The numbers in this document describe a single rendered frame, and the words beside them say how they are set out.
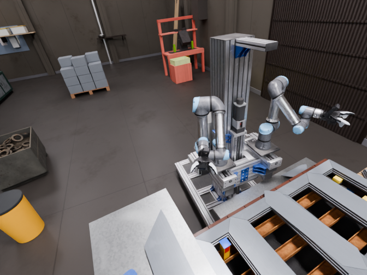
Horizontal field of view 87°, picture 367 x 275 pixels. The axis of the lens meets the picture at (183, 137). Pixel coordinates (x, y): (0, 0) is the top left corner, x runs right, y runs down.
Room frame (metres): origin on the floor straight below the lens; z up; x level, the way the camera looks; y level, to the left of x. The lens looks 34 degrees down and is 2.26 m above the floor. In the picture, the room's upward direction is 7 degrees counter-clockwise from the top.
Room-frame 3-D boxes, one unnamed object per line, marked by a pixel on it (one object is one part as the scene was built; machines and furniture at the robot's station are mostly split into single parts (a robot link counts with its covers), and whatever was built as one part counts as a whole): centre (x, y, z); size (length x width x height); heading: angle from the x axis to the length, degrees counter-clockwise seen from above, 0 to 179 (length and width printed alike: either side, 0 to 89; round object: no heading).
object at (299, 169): (1.38, -1.16, 0.70); 0.39 x 0.12 x 0.04; 114
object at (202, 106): (1.35, -0.17, 1.41); 0.15 x 0.12 x 0.55; 82
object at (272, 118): (1.58, -0.87, 1.41); 0.15 x 0.12 x 0.55; 133
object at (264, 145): (1.49, -0.77, 1.09); 0.15 x 0.15 x 0.10
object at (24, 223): (1.55, 2.15, 0.30); 0.39 x 0.38 x 0.61; 108
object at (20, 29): (10.02, 6.52, 2.08); 0.51 x 0.42 x 0.29; 108
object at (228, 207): (1.27, -0.83, 0.66); 1.30 x 0.20 x 0.03; 114
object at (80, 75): (7.06, 3.16, 0.61); 1.28 x 0.82 x 1.22; 108
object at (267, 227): (0.92, -0.76, 0.70); 1.66 x 0.08 x 0.05; 114
